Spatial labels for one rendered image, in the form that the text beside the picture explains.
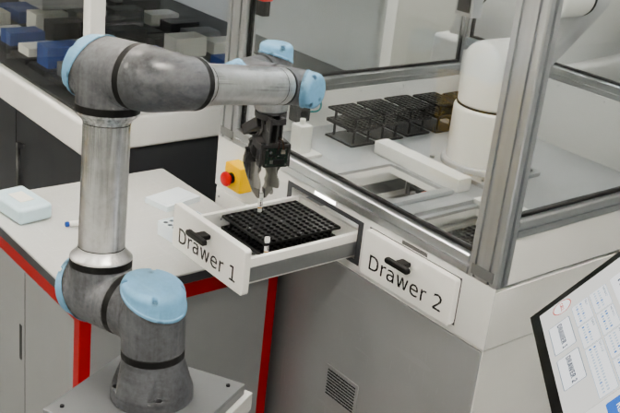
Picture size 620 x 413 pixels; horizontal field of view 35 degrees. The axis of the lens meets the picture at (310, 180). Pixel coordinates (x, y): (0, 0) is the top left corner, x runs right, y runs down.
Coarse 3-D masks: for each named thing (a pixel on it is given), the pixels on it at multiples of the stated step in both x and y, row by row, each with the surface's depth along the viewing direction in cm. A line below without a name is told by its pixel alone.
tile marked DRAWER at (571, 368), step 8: (576, 352) 166; (560, 360) 168; (568, 360) 166; (576, 360) 164; (560, 368) 166; (568, 368) 164; (576, 368) 163; (584, 368) 161; (560, 376) 164; (568, 376) 162; (576, 376) 161; (584, 376) 159; (568, 384) 160
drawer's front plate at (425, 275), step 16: (368, 240) 227; (384, 240) 223; (368, 256) 228; (384, 256) 224; (400, 256) 219; (416, 256) 216; (368, 272) 229; (384, 272) 224; (400, 272) 220; (416, 272) 216; (432, 272) 212; (448, 272) 210; (400, 288) 221; (432, 288) 213; (448, 288) 209; (416, 304) 218; (432, 304) 214; (448, 304) 210; (448, 320) 210
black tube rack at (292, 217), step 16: (256, 208) 239; (272, 208) 240; (288, 208) 242; (304, 208) 243; (256, 224) 231; (272, 224) 232; (288, 224) 232; (304, 224) 233; (320, 224) 234; (336, 224) 235; (240, 240) 229; (272, 240) 223; (288, 240) 225; (304, 240) 232
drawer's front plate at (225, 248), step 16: (176, 208) 230; (176, 224) 231; (192, 224) 225; (208, 224) 221; (176, 240) 232; (192, 240) 226; (208, 240) 221; (224, 240) 215; (192, 256) 227; (224, 256) 216; (240, 256) 212; (224, 272) 217; (240, 272) 212; (240, 288) 213
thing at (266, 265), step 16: (240, 208) 240; (320, 208) 245; (224, 224) 238; (320, 240) 227; (336, 240) 229; (352, 240) 233; (256, 256) 216; (272, 256) 218; (288, 256) 221; (304, 256) 224; (320, 256) 227; (336, 256) 231; (256, 272) 216; (272, 272) 219; (288, 272) 223
